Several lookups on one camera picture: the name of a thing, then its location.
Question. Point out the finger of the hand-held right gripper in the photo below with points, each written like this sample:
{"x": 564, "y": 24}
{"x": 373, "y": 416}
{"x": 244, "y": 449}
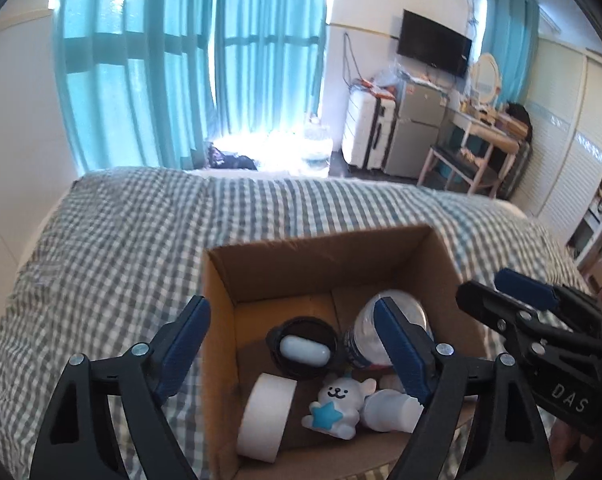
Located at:
{"x": 486, "y": 305}
{"x": 526, "y": 285}

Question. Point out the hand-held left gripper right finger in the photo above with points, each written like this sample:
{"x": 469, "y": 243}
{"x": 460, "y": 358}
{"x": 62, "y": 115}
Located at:
{"x": 401, "y": 350}

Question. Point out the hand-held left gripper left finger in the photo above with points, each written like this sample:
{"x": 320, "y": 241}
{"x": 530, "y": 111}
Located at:
{"x": 183, "y": 355}

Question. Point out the clear bottle with blue label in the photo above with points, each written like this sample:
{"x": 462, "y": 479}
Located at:
{"x": 366, "y": 340}

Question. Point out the small white bottle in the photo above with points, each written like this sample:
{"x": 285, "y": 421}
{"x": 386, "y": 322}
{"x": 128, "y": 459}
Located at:
{"x": 386, "y": 410}

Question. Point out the white bear figurine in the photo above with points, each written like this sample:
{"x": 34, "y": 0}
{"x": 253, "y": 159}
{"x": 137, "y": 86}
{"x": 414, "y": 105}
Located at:
{"x": 338, "y": 395}

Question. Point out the light blue soap case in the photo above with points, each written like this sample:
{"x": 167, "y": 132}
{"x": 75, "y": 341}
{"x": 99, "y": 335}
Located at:
{"x": 303, "y": 350}

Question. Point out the black round bowl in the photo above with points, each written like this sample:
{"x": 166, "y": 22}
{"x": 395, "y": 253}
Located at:
{"x": 306, "y": 372}

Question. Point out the white tape roll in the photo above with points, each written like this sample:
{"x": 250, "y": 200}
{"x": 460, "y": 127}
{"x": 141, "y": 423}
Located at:
{"x": 261, "y": 420}

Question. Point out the brown cardboard box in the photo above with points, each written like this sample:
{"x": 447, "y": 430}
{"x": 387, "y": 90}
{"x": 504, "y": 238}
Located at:
{"x": 306, "y": 270}

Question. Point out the grey checked blanket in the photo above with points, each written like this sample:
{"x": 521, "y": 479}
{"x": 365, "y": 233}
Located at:
{"x": 131, "y": 260}

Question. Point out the white chair with black seat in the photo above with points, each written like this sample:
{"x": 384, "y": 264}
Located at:
{"x": 456, "y": 160}

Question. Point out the white slatted wardrobe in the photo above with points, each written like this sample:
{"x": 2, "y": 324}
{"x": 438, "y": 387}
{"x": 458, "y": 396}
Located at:
{"x": 556, "y": 135}

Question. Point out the white dressing table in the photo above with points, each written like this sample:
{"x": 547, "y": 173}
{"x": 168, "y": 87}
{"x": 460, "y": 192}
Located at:
{"x": 476, "y": 127}

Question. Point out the black bag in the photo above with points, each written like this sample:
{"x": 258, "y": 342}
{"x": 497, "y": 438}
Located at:
{"x": 518, "y": 117}

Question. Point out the silver mini fridge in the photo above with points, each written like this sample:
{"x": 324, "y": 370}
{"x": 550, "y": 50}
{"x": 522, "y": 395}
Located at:
{"x": 413, "y": 135}

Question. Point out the dark clothes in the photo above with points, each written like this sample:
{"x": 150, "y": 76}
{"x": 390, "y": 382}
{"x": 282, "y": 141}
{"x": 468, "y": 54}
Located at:
{"x": 226, "y": 160}

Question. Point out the oval white vanity mirror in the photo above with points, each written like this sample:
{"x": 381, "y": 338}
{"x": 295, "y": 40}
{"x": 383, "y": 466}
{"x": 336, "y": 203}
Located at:
{"x": 486, "y": 77}

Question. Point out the white suitcase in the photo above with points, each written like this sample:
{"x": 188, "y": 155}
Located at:
{"x": 361, "y": 130}

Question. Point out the large clear water jug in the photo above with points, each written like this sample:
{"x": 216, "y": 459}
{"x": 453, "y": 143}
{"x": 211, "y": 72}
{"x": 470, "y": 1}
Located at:
{"x": 316, "y": 145}

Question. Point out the clear plastic bag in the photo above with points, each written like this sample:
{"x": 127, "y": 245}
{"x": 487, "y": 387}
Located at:
{"x": 391, "y": 82}

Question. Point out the narrow teal curtain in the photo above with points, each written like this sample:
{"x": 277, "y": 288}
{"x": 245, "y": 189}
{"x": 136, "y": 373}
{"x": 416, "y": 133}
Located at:
{"x": 511, "y": 35}

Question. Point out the wide teal curtain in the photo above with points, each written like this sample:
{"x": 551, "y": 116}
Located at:
{"x": 131, "y": 60}

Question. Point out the black wall television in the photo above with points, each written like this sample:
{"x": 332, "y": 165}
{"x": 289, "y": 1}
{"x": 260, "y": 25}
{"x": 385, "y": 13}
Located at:
{"x": 433, "y": 42}

